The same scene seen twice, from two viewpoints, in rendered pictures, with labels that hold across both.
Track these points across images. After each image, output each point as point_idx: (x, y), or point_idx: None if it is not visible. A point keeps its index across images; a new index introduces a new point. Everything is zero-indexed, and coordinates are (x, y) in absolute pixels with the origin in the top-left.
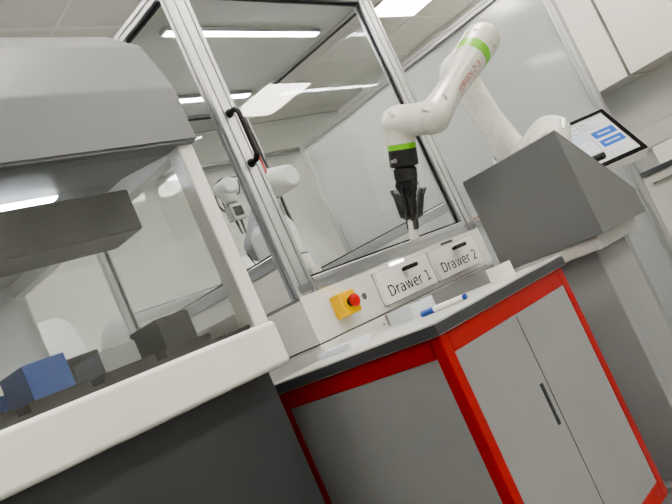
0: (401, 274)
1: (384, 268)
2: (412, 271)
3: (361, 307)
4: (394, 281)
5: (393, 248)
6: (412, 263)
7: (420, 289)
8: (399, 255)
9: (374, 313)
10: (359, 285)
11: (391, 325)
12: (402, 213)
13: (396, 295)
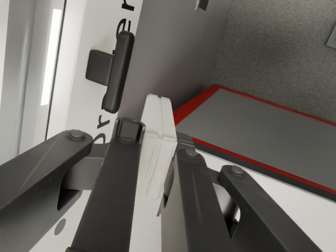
0: (92, 87)
1: (43, 133)
2: (107, 25)
3: (69, 234)
4: (90, 128)
5: (10, 43)
6: (123, 67)
7: (135, 30)
8: (42, 25)
9: (88, 197)
10: (39, 244)
11: (141, 213)
12: (70, 201)
13: (107, 134)
